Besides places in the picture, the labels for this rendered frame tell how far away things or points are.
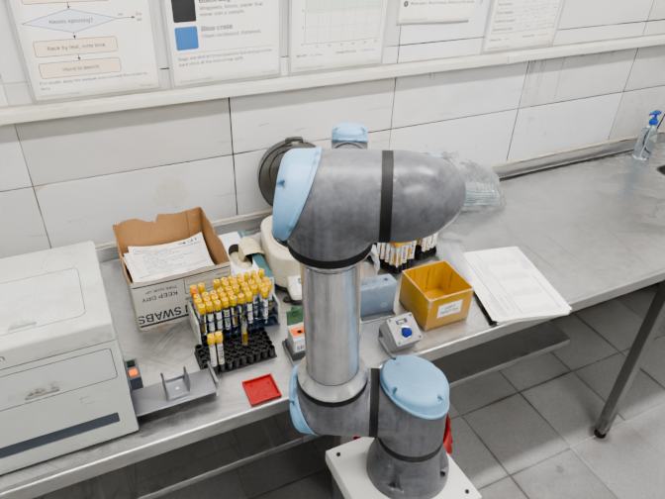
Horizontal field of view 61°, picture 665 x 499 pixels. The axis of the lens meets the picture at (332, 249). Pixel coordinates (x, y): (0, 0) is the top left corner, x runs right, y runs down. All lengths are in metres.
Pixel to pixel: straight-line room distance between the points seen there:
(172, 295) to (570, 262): 1.14
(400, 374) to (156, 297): 0.68
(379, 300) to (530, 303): 0.41
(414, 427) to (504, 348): 1.44
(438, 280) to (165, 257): 0.74
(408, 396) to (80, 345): 0.56
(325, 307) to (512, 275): 0.97
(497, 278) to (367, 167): 1.03
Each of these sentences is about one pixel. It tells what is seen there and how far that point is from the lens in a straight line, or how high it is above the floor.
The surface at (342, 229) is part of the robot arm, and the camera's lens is 0.68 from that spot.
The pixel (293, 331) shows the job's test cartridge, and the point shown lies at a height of 0.95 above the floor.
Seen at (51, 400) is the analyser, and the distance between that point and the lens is 1.16.
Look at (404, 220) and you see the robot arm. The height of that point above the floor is 1.50.
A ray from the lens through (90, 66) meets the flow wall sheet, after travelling 1.51.
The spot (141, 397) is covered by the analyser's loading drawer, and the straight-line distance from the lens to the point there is 1.27.
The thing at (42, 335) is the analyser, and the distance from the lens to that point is 1.07.
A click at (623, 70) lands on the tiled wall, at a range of 2.49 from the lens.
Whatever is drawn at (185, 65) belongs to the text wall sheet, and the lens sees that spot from 1.55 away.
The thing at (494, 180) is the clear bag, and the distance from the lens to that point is 1.99.
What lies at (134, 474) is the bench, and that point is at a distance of 1.97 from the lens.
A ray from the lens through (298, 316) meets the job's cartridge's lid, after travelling 1.32.
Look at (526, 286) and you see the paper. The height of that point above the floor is 0.89.
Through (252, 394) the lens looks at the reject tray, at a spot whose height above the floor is 0.88.
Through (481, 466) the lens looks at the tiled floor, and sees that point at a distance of 2.33.
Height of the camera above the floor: 1.84
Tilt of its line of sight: 35 degrees down
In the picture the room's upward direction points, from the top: 2 degrees clockwise
